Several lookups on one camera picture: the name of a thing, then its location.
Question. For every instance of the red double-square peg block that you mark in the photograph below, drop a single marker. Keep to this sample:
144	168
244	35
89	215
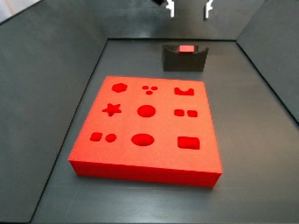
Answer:
186	48

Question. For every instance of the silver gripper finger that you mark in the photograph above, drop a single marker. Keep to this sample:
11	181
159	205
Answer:
170	7
207	9

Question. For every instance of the red shape-sorting board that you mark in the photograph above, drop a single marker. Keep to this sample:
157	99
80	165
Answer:
148	132

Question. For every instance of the black curved bracket stand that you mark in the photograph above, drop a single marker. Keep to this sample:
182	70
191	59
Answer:
183	62

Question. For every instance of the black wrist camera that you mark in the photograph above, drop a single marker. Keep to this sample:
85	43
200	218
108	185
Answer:
159	2

